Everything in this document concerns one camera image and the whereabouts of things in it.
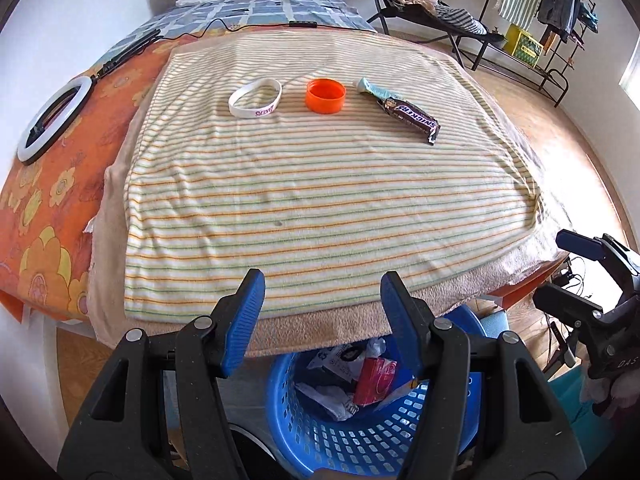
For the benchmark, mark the orange bottle cap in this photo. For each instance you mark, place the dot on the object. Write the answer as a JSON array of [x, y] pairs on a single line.
[[325, 100]]

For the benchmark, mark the black clothes rack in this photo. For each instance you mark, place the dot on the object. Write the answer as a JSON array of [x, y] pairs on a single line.
[[550, 82]]

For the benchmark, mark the window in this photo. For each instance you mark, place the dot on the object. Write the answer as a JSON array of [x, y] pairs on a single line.
[[631, 65]]

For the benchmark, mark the teal hanging garment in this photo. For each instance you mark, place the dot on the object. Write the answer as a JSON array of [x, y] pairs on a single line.
[[589, 17]]

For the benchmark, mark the white wristband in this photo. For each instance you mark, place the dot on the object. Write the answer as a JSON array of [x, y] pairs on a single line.
[[240, 108]]

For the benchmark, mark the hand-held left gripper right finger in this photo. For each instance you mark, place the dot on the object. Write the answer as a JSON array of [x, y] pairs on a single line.
[[400, 320]]

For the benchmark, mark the person's right hand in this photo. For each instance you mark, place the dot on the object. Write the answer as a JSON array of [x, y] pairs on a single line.
[[607, 390]]

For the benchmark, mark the yellow crate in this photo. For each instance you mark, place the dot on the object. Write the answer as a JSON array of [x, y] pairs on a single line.
[[522, 45]]

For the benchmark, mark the striped dark cloth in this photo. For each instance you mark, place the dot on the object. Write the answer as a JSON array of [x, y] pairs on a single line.
[[460, 17]]

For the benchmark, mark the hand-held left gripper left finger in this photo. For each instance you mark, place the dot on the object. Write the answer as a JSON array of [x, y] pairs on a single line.
[[245, 320]]

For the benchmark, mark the blue plaid sheet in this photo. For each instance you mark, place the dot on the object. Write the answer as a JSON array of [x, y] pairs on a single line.
[[260, 12]]

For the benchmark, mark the beige towel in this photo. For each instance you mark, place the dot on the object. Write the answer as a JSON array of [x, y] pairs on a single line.
[[310, 332]]

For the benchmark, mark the black folding chair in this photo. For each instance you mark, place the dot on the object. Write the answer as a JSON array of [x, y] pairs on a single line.
[[450, 25]]

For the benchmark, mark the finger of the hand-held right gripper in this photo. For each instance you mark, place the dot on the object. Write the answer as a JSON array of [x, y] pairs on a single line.
[[565, 302], [580, 245]]

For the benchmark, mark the white printed carton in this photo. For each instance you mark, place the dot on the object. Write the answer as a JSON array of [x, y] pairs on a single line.
[[330, 360]]

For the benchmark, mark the red box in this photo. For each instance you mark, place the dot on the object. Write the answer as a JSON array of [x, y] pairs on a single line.
[[372, 382]]

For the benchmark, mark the blue plastic basket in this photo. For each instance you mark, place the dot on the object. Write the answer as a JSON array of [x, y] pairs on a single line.
[[350, 445]]

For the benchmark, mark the brown chocolate bar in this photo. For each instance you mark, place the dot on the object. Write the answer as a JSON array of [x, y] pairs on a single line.
[[412, 117]]

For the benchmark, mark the orange floral sheet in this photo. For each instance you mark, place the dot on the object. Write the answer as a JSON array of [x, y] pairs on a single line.
[[50, 210]]

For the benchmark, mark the dark hanging jacket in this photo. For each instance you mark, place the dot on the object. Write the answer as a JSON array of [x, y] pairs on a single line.
[[557, 2]]

